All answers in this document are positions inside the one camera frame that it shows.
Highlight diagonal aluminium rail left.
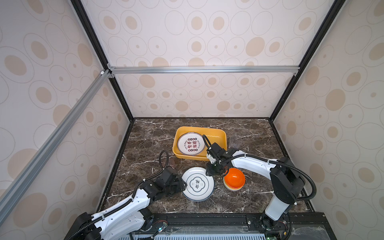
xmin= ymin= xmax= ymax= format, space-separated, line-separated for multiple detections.
xmin=1 ymin=70 xmax=111 ymax=224

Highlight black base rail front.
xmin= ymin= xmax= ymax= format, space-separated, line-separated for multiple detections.
xmin=78 ymin=212 xmax=337 ymax=240

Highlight horizontal aluminium rail back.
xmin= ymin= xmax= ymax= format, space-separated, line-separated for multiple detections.
xmin=110 ymin=66 xmax=300 ymax=75

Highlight white plate red characters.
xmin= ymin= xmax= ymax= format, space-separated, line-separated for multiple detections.
xmin=177 ymin=132 xmax=206 ymax=156

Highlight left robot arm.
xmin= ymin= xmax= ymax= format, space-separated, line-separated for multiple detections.
xmin=65 ymin=166 xmax=188 ymax=240

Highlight white plate quatrefoil pattern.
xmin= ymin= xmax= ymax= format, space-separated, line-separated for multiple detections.
xmin=182 ymin=167 xmax=215 ymax=202

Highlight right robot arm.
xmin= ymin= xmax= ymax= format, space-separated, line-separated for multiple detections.
xmin=206 ymin=143 xmax=317 ymax=222

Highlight yellow plastic bin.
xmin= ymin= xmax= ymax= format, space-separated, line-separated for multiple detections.
xmin=172 ymin=126 xmax=227 ymax=161

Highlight orange bowl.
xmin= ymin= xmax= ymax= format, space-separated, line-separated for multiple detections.
xmin=224 ymin=168 xmax=246 ymax=180

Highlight black frame post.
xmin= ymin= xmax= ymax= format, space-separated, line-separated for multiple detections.
xmin=70 ymin=0 xmax=135 ymax=122
xmin=269 ymin=0 xmax=347 ymax=124

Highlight black frame post right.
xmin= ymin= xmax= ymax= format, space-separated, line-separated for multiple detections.
xmin=269 ymin=0 xmax=347 ymax=124

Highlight black frame post left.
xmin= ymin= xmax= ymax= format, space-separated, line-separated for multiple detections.
xmin=70 ymin=0 xmax=135 ymax=122

